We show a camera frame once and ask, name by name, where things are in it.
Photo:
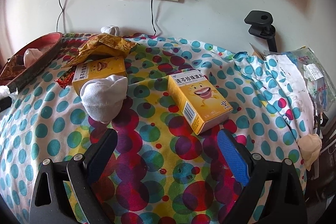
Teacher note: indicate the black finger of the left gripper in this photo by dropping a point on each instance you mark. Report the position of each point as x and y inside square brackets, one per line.
[5, 103]

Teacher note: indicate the yellow medicine box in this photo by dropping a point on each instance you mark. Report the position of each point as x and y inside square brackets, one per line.
[98, 69]
[200, 102]

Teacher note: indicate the red round tray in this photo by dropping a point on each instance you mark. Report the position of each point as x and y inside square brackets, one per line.
[49, 45]

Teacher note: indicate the red candy wrapper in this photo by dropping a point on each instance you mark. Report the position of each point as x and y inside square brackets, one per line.
[66, 78]

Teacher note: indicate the black clamp mount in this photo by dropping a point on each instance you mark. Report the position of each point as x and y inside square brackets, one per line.
[261, 26]

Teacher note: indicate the polka dot tablecloth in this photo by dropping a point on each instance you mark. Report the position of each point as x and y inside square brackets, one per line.
[161, 171]

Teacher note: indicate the clear plastic bag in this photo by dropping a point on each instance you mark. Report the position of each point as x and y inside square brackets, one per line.
[4, 91]

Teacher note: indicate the yellow snack bag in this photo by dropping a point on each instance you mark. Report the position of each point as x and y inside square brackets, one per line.
[102, 45]

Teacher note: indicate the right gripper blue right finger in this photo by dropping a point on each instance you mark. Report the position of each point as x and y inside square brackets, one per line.
[285, 202]

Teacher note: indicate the beige cloth at edge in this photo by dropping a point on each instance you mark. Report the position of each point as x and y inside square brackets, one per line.
[310, 147]

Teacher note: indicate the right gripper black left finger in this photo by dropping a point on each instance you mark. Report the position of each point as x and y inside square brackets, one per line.
[49, 202]

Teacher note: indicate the plastic bag with papers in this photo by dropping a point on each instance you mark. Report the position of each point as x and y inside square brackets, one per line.
[318, 83]

